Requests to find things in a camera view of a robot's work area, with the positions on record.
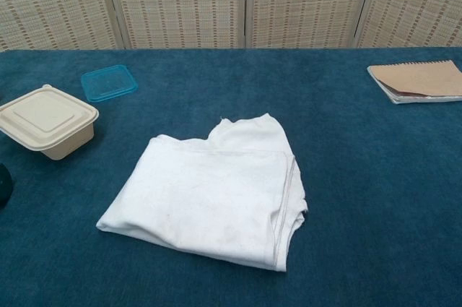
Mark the white T-shirt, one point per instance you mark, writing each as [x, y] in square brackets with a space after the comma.
[209, 198]

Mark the beige lidded food box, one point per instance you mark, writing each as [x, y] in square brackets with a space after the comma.
[47, 115]

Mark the blue plush table cover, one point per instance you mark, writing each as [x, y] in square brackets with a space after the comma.
[216, 86]

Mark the blue square plastic lid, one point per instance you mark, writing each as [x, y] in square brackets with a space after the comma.
[108, 83]

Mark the woven folding screen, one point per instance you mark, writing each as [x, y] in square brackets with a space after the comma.
[180, 3]

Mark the brown spiral notebook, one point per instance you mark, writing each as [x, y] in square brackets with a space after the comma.
[418, 77]

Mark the dark teal open box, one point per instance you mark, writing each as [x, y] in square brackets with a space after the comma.
[5, 186]

